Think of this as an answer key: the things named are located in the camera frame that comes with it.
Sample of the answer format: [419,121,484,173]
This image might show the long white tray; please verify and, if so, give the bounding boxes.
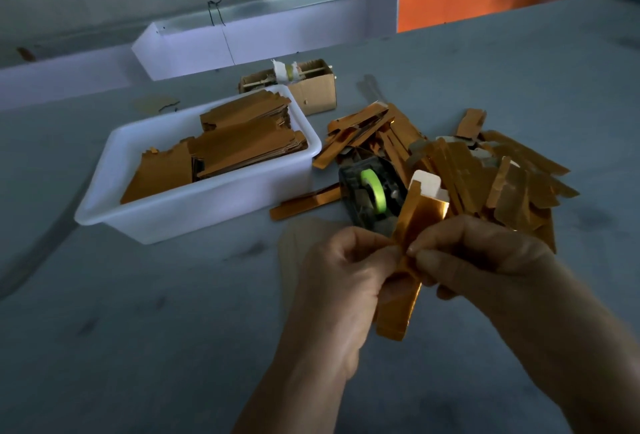
[0,45,149,112]
[132,0,399,82]

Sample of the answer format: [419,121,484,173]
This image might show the black tape dispenser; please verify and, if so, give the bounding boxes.
[339,155,409,238]

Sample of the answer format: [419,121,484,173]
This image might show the pile of beige blanks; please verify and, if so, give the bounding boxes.
[278,219,346,300]

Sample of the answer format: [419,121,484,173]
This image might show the person's right forearm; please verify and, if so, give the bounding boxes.
[540,299,640,434]

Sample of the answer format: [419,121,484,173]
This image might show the person's left forearm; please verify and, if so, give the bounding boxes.
[235,349,366,434]

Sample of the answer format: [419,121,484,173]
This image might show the pile of gold boxes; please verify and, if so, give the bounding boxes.
[312,101,580,253]

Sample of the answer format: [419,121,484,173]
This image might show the person's right hand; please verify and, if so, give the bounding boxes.
[408,215,596,360]

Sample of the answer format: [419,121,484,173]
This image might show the person's left hand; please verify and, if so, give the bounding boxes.
[285,225,406,380]

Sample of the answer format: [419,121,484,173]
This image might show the gold cartons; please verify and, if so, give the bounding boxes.
[121,90,308,204]

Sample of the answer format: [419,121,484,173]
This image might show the small cardboard box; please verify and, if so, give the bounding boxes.
[238,59,338,116]

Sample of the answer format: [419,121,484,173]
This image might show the green tape roll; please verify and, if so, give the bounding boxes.
[359,167,386,212]

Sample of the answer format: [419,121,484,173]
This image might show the white plastic bin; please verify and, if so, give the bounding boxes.
[75,85,323,245]

